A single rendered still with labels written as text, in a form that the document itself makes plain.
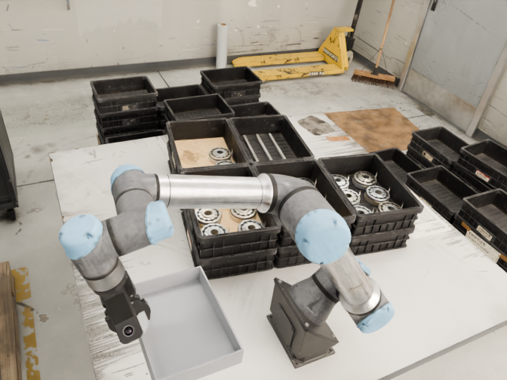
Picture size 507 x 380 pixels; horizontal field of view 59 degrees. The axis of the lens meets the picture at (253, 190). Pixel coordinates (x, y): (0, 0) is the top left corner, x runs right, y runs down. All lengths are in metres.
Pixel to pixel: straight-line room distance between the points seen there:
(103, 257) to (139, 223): 0.09
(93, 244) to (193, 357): 0.40
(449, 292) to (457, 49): 3.21
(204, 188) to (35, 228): 2.17
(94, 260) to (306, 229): 0.43
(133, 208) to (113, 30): 3.98
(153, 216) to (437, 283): 1.34
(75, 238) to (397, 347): 1.16
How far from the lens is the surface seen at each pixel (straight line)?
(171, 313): 1.16
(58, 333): 2.49
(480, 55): 4.61
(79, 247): 0.83
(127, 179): 0.94
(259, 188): 1.03
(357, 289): 1.21
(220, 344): 1.11
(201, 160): 2.05
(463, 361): 2.67
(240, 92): 3.40
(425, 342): 1.71
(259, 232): 1.56
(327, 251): 1.00
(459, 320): 1.84
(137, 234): 0.83
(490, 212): 2.82
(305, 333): 1.37
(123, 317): 0.95
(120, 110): 3.17
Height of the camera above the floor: 1.98
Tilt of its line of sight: 38 degrees down
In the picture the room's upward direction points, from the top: 7 degrees clockwise
